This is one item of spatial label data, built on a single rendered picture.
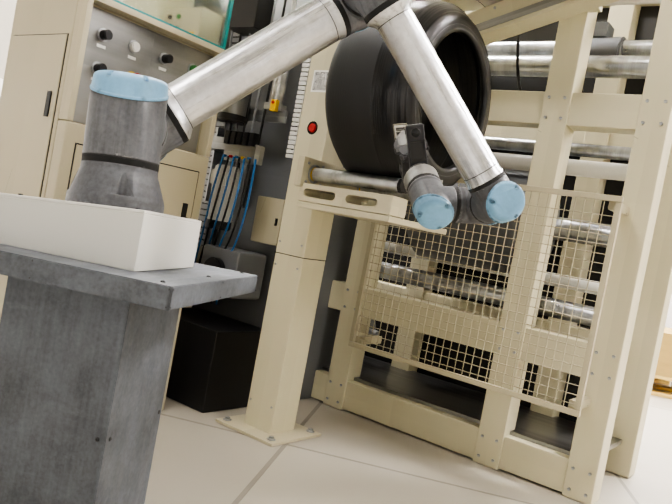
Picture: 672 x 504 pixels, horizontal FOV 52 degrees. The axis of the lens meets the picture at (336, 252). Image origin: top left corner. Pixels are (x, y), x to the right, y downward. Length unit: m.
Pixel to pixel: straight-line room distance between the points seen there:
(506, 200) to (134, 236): 0.80
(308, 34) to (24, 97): 1.02
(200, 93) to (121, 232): 0.46
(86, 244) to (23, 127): 1.05
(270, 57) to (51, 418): 0.89
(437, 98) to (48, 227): 0.84
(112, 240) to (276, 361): 1.22
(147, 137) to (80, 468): 0.63
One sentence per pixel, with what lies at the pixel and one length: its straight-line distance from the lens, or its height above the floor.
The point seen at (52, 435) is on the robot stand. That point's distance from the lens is 1.43.
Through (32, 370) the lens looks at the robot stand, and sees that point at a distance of 1.43.
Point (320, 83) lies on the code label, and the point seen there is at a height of 1.21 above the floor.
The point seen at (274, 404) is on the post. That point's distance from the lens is 2.42.
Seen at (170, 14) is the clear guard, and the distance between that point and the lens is 2.39.
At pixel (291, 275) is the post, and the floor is 0.55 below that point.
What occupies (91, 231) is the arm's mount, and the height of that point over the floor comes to 0.65.
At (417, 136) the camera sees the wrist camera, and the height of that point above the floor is 1.01.
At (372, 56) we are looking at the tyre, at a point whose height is 1.24.
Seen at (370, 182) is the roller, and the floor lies 0.90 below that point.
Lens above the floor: 0.74
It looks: 2 degrees down
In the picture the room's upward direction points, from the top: 11 degrees clockwise
